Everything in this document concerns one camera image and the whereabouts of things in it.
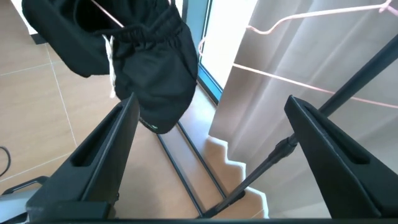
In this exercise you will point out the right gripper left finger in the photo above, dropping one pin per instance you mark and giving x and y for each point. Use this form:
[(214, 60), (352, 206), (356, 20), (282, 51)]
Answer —
[(93, 168)]

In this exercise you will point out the black clothes rack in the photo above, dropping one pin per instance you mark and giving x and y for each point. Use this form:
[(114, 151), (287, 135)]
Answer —
[(280, 152)]

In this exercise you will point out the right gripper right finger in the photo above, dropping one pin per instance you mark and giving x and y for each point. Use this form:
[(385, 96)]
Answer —
[(342, 161)]

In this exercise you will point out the pink clothes hanger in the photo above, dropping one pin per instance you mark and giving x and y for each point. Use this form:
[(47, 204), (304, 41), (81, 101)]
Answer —
[(109, 17), (280, 78)]

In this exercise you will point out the beige curtain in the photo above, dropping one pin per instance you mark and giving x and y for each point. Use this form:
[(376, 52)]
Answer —
[(264, 102)]

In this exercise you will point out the black shorts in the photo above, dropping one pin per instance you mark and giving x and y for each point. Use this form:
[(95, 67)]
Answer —
[(155, 77)]

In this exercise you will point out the window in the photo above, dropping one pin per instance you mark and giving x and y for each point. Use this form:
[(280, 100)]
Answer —
[(196, 18)]

